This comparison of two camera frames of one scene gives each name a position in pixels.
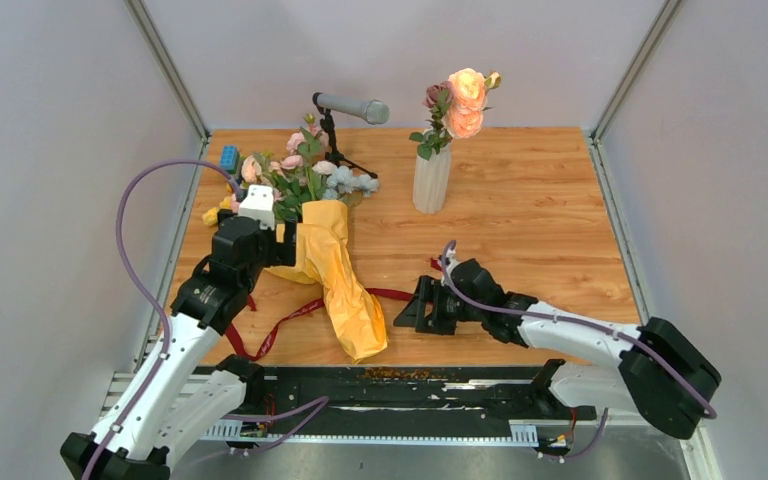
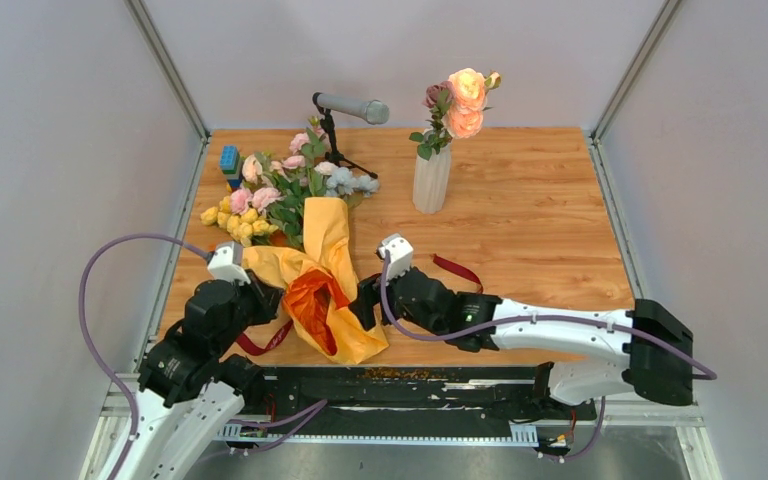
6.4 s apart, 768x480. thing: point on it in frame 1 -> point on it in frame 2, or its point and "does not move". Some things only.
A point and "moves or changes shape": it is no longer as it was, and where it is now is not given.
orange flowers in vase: [457, 109] does not move
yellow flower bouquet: [354, 316] -> [272, 198]
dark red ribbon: [376, 291] moves or changes shape
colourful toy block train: [230, 159] does not move
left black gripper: [281, 253] -> [268, 296]
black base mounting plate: [347, 398] does not move
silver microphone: [375, 112] does not move
